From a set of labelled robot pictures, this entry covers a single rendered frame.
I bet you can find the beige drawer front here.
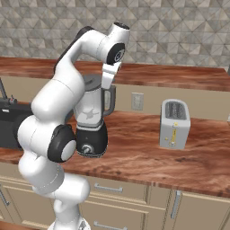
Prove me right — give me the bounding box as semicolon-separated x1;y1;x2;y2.
78;199;167;230
84;175;148;205

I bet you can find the blender with black base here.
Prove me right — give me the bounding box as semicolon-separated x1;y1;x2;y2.
73;74;117;158

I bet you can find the silver cupboard handle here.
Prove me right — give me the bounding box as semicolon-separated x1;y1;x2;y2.
170;190;183;220
0;188;11;208

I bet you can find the silver toaster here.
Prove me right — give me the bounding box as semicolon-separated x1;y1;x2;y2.
159;99;191;150

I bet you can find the silver drawer handle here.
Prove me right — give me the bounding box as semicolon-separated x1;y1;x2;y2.
93;182;124;194
93;220;128;230

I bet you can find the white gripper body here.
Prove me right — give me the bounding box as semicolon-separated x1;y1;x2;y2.
101;62;122;90

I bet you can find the dark tap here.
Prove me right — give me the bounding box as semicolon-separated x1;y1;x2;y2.
0;76;18;105

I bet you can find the grey wall outlet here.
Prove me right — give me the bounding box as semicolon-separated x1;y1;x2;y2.
131;92;145;111

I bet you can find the beige cupboard door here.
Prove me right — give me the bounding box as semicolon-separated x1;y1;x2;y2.
163;191;230;230
0;179;58;230

